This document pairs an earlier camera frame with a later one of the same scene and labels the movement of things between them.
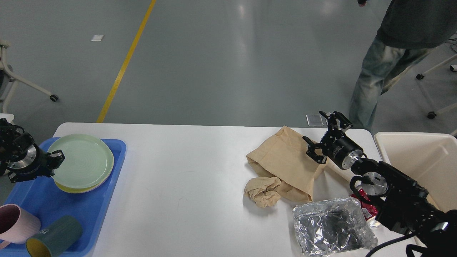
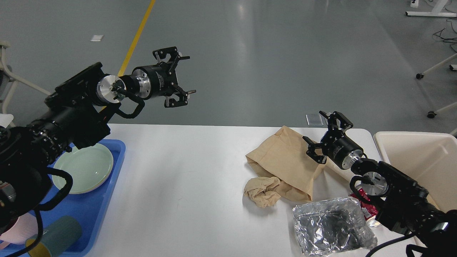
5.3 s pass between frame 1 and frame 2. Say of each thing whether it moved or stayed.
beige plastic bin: stayed
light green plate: stayed
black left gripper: moved
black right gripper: stayed
